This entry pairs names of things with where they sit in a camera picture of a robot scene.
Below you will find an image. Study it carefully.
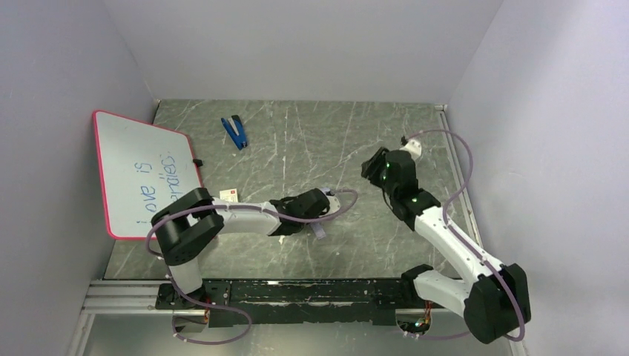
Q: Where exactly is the lavender folding umbrella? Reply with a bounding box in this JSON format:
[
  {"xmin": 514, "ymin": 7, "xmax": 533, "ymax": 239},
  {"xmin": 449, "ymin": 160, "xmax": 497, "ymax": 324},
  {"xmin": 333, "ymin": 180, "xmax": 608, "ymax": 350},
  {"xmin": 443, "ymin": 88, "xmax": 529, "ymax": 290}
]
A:
[{"xmin": 308, "ymin": 188, "xmax": 336, "ymax": 240}]

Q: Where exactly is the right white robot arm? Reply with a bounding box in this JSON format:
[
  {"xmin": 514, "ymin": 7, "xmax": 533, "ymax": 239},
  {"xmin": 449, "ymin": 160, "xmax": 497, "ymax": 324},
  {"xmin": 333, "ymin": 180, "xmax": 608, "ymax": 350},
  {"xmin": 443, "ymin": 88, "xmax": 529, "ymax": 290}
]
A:
[{"xmin": 361, "ymin": 148, "xmax": 531, "ymax": 344}]

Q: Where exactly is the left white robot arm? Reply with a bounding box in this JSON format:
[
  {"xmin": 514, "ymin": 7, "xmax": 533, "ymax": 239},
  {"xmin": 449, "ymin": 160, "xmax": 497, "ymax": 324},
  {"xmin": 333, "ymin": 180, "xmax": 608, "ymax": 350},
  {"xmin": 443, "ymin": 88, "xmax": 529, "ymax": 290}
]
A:
[{"xmin": 150, "ymin": 188, "xmax": 332, "ymax": 295}]

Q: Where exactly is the small beige box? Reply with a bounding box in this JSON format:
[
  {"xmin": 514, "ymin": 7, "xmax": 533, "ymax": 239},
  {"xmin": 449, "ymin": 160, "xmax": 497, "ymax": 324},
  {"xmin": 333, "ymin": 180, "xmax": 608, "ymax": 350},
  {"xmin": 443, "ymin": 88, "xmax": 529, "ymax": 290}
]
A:
[{"xmin": 219, "ymin": 188, "xmax": 239, "ymax": 202}]

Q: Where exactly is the blue stapler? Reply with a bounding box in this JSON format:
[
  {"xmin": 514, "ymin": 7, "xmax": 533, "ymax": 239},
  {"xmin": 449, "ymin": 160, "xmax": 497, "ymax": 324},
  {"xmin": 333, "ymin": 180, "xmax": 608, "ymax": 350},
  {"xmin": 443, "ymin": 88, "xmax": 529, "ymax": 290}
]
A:
[{"xmin": 221, "ymin": 115, "xmax": 248, "ymax": 151}]

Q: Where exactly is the pink framed whiteboard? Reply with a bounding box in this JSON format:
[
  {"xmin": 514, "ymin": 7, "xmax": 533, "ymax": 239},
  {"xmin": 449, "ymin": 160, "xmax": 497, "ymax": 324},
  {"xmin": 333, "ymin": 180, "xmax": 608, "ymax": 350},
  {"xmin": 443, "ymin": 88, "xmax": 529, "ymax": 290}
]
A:
[{"xmin": 93, "ymin": 110, "xmax": 203, "ymax": 240}]

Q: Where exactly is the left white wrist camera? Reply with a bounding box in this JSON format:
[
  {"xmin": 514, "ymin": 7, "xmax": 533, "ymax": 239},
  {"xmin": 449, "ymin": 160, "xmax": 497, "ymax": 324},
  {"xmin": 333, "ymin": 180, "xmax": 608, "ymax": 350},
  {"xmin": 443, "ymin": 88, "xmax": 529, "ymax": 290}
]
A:
[{"xmin": 325, "ymin": 195, "xmax": 341, "ymax": 216}]

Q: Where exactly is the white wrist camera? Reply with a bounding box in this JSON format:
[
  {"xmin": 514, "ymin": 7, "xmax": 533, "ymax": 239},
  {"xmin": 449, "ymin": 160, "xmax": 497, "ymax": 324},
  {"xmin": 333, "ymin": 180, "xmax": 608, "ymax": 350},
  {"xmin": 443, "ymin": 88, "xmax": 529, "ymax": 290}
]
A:
[
  {"xmin": 400, "ymin": 136, "xmax": 422, "ymax": 161},
  {"xmin": 325, "ymin": 195, "xmax": 341, "ymax": 216}
]

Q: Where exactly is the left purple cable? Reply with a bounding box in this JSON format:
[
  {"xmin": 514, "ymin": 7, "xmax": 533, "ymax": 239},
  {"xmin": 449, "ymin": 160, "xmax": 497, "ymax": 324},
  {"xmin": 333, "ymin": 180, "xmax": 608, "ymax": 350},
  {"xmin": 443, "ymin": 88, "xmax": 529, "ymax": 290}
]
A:
[{"xmin": 145, "ymin": 188, "xmax": 360, "ymax": 345}]

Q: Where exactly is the purple cable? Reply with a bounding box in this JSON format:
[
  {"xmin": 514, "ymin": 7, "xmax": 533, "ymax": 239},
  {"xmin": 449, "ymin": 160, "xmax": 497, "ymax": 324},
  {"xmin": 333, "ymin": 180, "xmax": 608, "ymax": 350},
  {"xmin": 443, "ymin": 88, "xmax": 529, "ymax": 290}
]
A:
[
  {"xmin": 145, "ymin": 188, "xmax": 360, "ymax": 345},
  {"xmin": 400, "ymin": 129, "xmax": 527, "ymax": 343}
]

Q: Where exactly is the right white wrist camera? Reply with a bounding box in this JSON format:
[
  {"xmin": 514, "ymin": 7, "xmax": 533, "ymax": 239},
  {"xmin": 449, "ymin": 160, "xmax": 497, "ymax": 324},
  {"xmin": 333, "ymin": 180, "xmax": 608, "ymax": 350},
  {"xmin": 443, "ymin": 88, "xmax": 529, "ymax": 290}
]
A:
[{"xmin": 400, "ymin": 136, "xmax": 422, "ymax": 161}]

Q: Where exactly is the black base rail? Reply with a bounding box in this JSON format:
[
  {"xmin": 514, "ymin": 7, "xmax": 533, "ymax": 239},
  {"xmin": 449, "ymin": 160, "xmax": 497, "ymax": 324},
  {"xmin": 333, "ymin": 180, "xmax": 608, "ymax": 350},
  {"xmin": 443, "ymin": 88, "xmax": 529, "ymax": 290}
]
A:
[{"xmin": 154, "ymin": 278, "xmax": 440, "ymax": 328}]

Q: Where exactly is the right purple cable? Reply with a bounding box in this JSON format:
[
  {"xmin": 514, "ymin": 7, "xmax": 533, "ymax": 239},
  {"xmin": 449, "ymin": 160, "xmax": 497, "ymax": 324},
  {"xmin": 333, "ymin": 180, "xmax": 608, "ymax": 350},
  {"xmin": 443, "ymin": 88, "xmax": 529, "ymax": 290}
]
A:
[{"xmin": 400, "ymin": 129, "xmax": 527, "ymax": 343}]

